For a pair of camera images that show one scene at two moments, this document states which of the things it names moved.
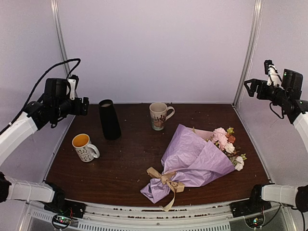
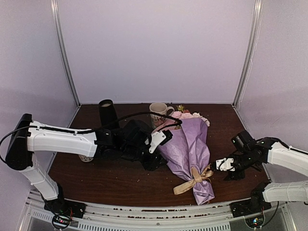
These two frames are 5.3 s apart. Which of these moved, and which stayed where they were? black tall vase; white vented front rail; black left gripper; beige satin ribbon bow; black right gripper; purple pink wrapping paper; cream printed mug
Moved: black left gripper; purple pink wrapping paper; beige satin ribbon bow; black right gripper
Stayed: cream printed mug; black tall vase; white vented front rail
